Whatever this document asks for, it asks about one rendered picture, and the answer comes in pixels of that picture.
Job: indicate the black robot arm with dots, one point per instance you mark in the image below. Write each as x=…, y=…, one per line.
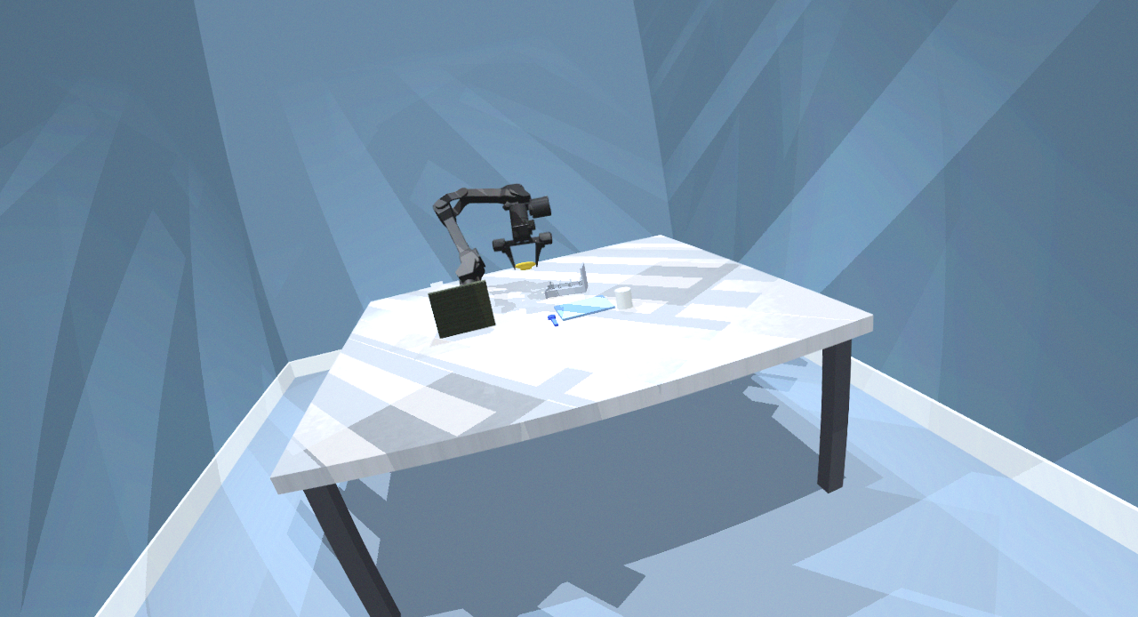
x=515, y=199

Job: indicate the grey cylinder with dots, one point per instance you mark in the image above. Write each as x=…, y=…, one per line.
x=624, y=298

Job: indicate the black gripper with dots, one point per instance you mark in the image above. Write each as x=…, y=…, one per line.
x=540, y=241

